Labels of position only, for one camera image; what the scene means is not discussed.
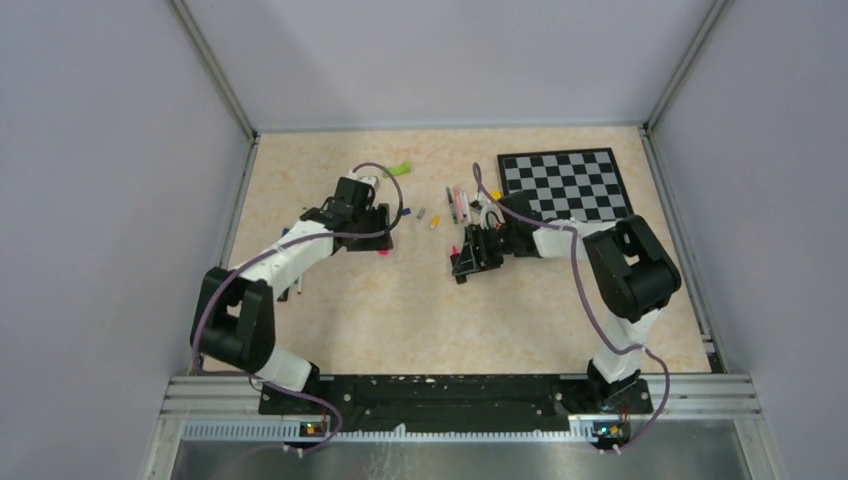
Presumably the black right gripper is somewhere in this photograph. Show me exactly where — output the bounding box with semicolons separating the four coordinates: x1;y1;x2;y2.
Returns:
453;224;518;277

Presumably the pink black highlighter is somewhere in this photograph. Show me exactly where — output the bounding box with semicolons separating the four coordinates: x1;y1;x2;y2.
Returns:
449;246;467;285

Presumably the green thin pen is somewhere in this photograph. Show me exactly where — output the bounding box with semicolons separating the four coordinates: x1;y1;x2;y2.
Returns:
445;186;459;225

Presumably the pink translucent pen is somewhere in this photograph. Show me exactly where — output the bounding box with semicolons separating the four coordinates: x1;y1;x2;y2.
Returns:
452;185;465;224

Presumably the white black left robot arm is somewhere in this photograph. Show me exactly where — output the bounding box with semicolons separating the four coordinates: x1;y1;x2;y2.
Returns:
189;173;392;414

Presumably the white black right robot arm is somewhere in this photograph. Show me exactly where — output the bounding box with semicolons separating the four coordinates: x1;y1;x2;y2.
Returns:
450;191;682;412

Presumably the green block right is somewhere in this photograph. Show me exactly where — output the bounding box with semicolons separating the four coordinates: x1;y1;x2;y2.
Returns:
387;161;412;177

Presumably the black grey chessboard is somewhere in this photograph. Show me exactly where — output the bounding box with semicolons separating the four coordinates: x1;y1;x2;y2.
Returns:
496;148;633;223

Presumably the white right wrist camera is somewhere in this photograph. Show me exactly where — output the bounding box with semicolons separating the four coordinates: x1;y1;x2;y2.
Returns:
479;202;502;230

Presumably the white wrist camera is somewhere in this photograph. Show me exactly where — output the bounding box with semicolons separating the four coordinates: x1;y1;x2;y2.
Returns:
351;172;380;191
479;202;502;230

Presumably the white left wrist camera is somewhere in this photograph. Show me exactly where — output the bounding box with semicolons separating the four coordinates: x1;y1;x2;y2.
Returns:
351;172;380;191

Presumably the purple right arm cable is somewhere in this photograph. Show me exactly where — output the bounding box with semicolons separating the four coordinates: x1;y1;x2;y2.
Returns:
471;162;672;455

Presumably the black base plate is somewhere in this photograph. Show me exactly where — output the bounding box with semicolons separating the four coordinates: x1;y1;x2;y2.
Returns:
258;374;654;433

